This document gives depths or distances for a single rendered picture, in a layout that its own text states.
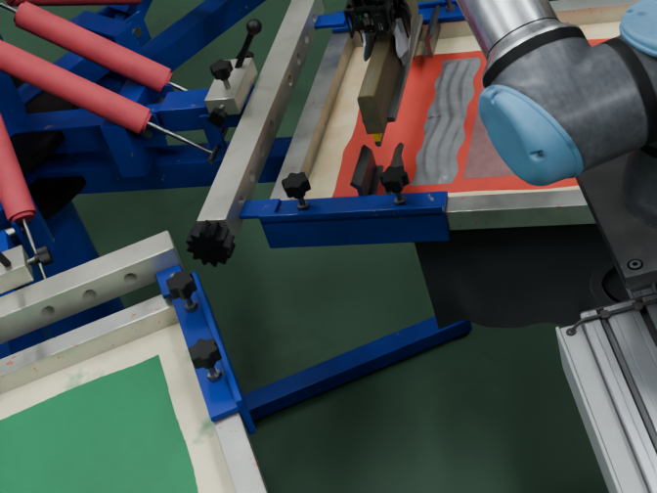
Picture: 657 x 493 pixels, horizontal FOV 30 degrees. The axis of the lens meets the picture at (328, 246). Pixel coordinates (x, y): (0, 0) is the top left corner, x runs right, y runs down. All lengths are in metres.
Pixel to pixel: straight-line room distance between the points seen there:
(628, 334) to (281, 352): 1.90
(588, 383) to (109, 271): 0.85
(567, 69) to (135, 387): 0.88
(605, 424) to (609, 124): 0.31
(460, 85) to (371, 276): 1.21
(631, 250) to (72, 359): 0.92
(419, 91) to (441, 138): 0.16
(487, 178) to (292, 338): 1.33
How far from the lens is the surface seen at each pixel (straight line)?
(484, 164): 2.02
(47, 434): 1.85
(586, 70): 1.26
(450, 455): 2.85
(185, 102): 2.24
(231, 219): 1.95
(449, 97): 2.18
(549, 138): 1.23
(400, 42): 2.03
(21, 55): 2.23
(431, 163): 2.04
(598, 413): 1.33
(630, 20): 1.30
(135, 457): 1.75
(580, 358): 1.39
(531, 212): 1.87
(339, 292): 3.30
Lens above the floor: 2.18
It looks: 39 degrees down
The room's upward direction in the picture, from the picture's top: 18 degrees counter-clockwise
